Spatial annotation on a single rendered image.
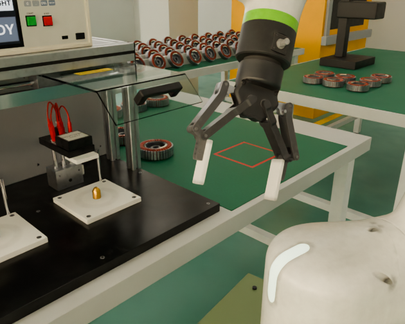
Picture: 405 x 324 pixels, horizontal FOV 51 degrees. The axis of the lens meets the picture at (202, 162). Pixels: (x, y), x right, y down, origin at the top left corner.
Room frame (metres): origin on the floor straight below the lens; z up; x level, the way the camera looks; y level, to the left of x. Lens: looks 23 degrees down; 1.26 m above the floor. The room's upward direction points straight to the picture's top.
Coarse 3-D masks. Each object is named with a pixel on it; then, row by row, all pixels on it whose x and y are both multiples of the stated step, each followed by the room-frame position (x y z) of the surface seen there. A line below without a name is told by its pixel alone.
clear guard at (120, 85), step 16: (112, 64) 1.10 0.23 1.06; (128, 64) 1.10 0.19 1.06; (64, 80) 0.90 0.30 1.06; (80, 80) 0.90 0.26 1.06; (96, 80) 0.90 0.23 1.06; (112, 80) 0.90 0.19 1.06; (128, 80) 0.90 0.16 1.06; (144, 80) 0.90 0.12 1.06; (160, 80) 0.92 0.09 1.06; (176, 80) 0.95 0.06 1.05; (112, 96) 0.82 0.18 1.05; (128, 96) 0.84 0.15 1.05; (160, 96) 0.89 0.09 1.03; (176, 96) 0.91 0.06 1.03; (192, 96) 0.94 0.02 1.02; (112, 112) 0.79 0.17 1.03; (128, 112) 0.81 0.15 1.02; (144, 112) 0.83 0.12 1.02; (160, 112) 0.85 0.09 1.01
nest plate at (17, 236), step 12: (12, 216) 0.82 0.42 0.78; (0, 228) 0.76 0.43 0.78; (12, 228) 0.76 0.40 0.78; (24, 228) 0.76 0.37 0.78; (0, 240) 0.72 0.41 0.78; (12, 240) 0.72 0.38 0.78; (24, 240) 0.72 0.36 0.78; (36, 240) 0.72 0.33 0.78; (0, 252) 0.68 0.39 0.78; (12, 252) 0.68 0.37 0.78
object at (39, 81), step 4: (28, 76) 1.01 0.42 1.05; (32, 76) 1.00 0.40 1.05; (36, 76) 0.98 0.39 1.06; (40, 76) 0.99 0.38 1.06; (36, 80) 0.99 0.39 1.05; (40, 80) 0.99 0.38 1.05; (44, 80) 1.00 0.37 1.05; (48, 80) 1.00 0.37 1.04; (52, 80) 1.01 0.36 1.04; (36, 84) 0.99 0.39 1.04; (40, 84) 0.99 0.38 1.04; (44, 84) 1.00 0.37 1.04; (48, 84) 1.00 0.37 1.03; (52, 84) 1.01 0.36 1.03
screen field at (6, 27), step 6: (0, 18) 0.92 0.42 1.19; (6, 18) 0.93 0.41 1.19; (12, 18) 0.94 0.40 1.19; (0, 24) 0.92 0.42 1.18; (6, 24) 0.93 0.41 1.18; (12, 24) 0.94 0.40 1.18; (0, 30) 0.92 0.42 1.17; (6, 30) 0.93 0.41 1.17; (12, 30) 0.93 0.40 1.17; (0, 36) 0.91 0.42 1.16; (6, 36) 0.92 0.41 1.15; (12, 36) 0.93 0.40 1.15; (18, 36) 0.94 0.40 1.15
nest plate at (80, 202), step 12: (72, 192) 0.93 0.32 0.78; (84, 192) 0.93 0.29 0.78; (108, 192) 0.93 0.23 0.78; (120, 192) 0.93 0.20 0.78; (60, 204) 0.88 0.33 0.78; (72, 204) 0.87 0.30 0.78; (84, 204) 0.87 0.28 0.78; (96, 204) 0.87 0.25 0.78; (108, 204) 0.87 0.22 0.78; (120, 204) 0.87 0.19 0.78; (132, 204) 0.89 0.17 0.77; (84, 216) 0.82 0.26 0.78; (96, 216) 0.82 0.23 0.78
